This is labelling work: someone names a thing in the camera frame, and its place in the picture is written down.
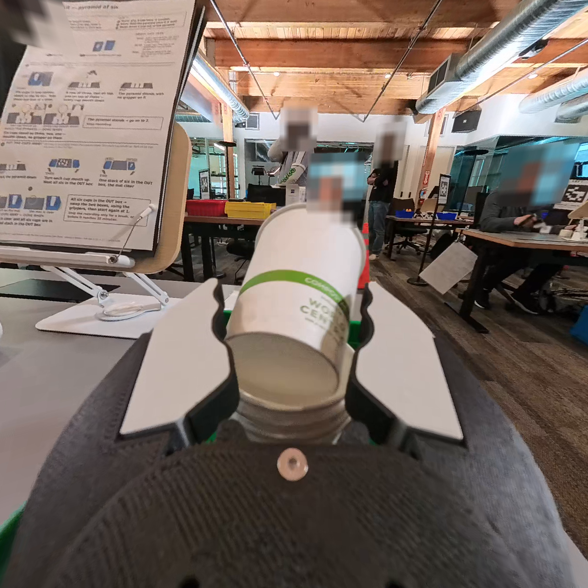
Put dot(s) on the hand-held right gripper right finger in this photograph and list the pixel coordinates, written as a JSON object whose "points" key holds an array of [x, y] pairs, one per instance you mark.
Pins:
{"points": [[409, 376]]}

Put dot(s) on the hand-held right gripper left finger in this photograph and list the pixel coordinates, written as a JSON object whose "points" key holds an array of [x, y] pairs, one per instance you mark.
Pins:
{"points": [[174, 367]]}

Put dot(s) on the green plastic bin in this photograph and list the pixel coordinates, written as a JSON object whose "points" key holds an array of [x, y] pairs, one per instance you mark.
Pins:
{"points": [[353, 333]]}

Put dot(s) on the grey desk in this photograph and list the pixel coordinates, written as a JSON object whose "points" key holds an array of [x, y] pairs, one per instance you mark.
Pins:
{"points": [[46, 367]]}

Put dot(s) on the orange traffic cone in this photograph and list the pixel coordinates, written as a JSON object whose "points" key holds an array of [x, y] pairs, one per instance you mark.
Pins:
{"points": [[364, 271]]}

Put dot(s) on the grey folded board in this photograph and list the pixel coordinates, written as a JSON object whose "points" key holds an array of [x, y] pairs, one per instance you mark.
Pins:
{"points": [[448, 266]]}

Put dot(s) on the black office chair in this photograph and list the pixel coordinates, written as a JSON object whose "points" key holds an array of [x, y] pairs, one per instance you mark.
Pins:
{"points": [[406, 220], [241, 250]]}

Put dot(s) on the wooden table black legs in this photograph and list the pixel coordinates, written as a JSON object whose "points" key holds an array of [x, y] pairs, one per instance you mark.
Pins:
{"points": [[220, 221]]}

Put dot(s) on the red plastic bin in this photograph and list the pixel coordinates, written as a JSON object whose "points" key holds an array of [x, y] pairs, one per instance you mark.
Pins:
{"points": [[206, 207]]}

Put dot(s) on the blue plastic bin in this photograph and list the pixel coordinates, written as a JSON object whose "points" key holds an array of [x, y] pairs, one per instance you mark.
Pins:
{"points": [[445, 216]]}

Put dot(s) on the yellow plastic bin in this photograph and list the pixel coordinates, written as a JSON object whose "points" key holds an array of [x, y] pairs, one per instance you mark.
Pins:
{"points": [[250, 210]]}

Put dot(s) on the blue bag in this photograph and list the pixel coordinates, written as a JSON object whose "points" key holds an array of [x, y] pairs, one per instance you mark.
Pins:
{"points": [[579, 326]]}

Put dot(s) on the black white marker sign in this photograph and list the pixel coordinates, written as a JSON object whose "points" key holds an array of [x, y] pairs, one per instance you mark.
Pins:
{"points": [[444, 189], [204, 183]]}

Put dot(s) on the white carton box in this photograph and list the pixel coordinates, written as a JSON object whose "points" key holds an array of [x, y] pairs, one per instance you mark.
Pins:
{"points": [[296, 195]]}

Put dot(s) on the printed instruction sheet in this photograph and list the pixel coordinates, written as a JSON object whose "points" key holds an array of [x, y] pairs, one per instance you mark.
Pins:
{"points": [[92, 138]]}

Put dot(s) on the black ceiling speaker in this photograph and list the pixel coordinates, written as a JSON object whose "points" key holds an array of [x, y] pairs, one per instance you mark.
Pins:
{"points": [[466, 120]]}

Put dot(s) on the wooden post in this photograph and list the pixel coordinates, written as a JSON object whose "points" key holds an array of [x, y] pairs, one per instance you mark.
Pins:
{"points": [[434, 156]]}

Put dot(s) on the silver ventilation duct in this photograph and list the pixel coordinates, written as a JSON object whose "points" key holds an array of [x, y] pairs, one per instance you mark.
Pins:
{"points": [[225, 92], [482, 55]]}

